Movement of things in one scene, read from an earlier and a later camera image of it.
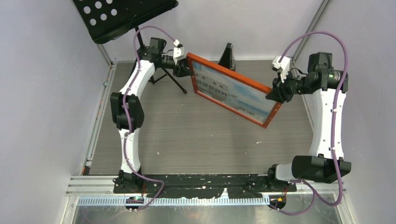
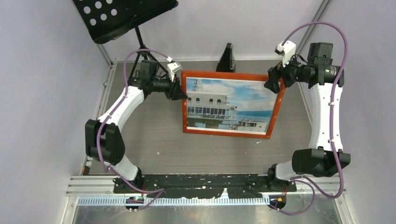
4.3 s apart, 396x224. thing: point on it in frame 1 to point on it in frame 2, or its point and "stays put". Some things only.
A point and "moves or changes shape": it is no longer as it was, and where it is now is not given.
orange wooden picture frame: x=273 y=114 to x=275 y=108
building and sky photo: x=246 y=99 moves or changes shape
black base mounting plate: x=200 y=185 stays put
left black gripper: x=184 y=69 to x=179 y=94
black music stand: x=104 y=18 stays put
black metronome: x=227 y=58 stays put
